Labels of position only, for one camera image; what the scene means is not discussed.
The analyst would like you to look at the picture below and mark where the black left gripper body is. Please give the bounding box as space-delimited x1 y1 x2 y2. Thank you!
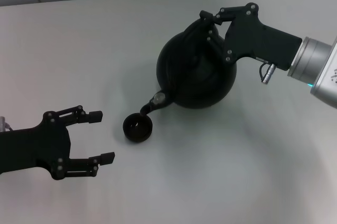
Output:
0 111 72 180

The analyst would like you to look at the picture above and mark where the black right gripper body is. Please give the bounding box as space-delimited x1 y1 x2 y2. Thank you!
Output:
223 3 303 72

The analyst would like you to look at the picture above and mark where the black round teapot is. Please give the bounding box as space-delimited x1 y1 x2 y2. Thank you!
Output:
140 16 237 117

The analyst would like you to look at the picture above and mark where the small black teacup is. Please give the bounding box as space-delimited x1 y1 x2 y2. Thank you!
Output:
122 113 154 144

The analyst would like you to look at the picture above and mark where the left gripper cable with plug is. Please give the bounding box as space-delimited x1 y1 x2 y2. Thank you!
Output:
0 116 14 131

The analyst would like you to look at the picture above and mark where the gripper cable with plug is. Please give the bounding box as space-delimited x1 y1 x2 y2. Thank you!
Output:
259 62 276 84
0 116 14 131

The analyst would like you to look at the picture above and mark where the right gripper cable with plug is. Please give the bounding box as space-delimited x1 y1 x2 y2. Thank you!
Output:
259 62 276 84

